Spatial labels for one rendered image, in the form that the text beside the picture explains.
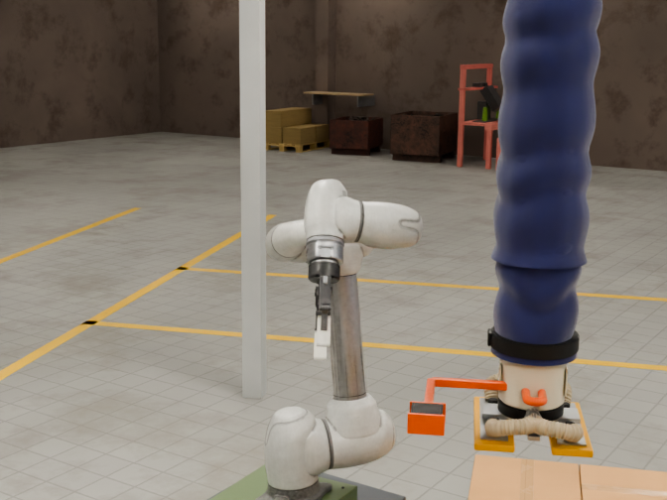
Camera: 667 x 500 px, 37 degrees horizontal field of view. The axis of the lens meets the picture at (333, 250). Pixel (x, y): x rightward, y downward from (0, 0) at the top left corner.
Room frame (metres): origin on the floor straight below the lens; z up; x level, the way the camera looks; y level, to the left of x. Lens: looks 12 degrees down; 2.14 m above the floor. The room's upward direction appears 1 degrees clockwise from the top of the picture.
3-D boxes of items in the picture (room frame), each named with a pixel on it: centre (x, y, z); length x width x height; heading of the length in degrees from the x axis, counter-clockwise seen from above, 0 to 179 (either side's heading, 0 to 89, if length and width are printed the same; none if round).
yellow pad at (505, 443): (2.47, -0.43, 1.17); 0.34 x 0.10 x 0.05; 172
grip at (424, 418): (2.20, -0.22, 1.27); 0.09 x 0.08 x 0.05; 82
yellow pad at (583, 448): (2.44, -0.62, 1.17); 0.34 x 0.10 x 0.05; 172
